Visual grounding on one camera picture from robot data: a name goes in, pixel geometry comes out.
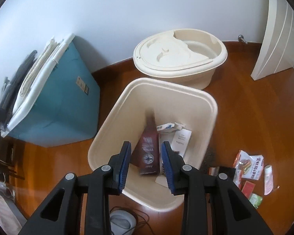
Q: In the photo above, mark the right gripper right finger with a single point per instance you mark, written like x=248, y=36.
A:
x=210, y=198

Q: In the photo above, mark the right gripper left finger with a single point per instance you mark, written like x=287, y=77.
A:
x=60, y=212

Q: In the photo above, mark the dark red paper box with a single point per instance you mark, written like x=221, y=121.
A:
x=146, y=155

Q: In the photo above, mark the red white snack wrapper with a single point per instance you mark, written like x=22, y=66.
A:
x=251, y=166

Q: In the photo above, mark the white slipper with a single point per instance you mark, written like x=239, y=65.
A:
x=122, y=222

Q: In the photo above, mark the white paper leaflet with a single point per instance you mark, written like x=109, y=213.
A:
x=179, y=140

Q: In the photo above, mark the small red packet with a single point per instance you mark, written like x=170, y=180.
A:
x=248, y=188

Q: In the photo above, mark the small green packet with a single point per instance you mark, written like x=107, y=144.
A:
x=255, y=200

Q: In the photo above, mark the white blue crumpled carton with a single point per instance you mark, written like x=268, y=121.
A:
x=169, y=127

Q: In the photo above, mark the white tube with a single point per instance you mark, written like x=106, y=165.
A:
x=268, y=179

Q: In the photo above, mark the teal storage box white lid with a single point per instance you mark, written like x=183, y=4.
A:
x=62, y=104

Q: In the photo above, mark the beige round lidded tub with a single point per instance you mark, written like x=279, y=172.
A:
x=183, y=56

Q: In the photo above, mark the cream folded cloth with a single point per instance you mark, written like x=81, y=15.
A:
x=35, y=69

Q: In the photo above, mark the metal door stopper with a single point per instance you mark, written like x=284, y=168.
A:
x=241, y=39

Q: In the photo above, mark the white door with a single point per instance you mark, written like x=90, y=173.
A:
x=277, y=50

